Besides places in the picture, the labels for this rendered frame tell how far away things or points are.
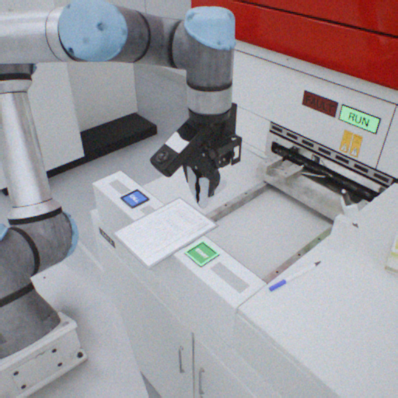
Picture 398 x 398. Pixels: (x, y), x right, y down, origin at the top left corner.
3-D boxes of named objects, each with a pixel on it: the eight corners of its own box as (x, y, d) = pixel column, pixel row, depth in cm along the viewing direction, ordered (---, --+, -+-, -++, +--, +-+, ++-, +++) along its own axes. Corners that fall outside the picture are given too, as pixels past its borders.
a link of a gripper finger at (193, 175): (218, 197, 82) (220, 160, 76) (197, 210, 79) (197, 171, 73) (208, 190, 84) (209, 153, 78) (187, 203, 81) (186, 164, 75)
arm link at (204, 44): (195, 1, 62) (246, 8, 59) (195, 70, 69) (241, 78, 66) (169, 12, 57) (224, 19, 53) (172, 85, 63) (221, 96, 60)
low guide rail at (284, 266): (354, 213, 120) (356, 205, 118) (360, 216, 119) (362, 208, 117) (240, 303, 94) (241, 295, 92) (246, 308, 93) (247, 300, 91)
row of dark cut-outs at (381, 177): (270, 128, 136) (271, 122, 135) (391, 185, 110) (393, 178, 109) (269, 129, 136) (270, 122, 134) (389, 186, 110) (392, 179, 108)
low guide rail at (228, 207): (284, 175, 136) (285, 167, 134) (288, 177, 135) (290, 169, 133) (169, 242, 110) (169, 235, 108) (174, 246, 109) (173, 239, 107)
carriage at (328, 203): (270, 166, 135) (272, 159, 133) (368, 220, 113) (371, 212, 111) (255, 176, 131) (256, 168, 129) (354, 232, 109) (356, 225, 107)
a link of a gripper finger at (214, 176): (219, 198, 74) (221, 158, 69) (214, 201, 73) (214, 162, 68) (203, 186, 77) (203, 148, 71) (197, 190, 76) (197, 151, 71)
